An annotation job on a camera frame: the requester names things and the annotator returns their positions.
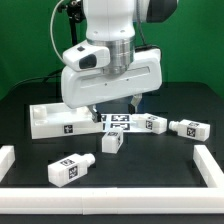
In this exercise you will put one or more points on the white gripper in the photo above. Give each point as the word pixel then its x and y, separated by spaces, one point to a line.
pixel 84 83

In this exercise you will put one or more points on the white square tabletop part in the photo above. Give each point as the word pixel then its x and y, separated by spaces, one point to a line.
pixel 57 120

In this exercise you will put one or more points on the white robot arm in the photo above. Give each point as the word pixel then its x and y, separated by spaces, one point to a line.
pixel 108 65

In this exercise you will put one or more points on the white AprilTag marker sheet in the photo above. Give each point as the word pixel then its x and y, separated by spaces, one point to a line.
pixel 129 123

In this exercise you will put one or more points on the white U-shaped fence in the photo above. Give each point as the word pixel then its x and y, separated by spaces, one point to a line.
pixel 88 201

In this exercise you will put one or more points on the black camera stand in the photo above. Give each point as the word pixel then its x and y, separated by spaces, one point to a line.
pixel 75 13

